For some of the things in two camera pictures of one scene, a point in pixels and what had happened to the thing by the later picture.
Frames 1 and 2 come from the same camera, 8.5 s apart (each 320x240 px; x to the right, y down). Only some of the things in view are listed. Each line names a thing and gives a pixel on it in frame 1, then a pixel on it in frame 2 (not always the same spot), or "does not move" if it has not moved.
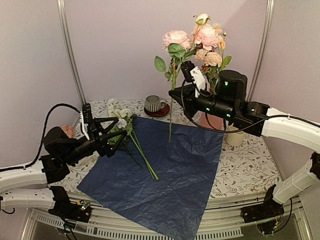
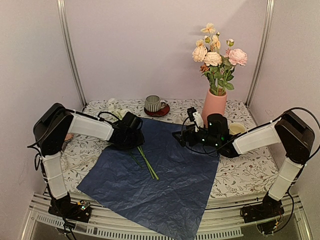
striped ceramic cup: (153, 104) does not move
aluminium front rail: (221, 220) does not move
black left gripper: (105, 148) to (141, 140)
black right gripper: (187, 100) to (190, 131)
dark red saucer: (163, 111) does not move
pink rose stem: (178, 44) to (237, 56)
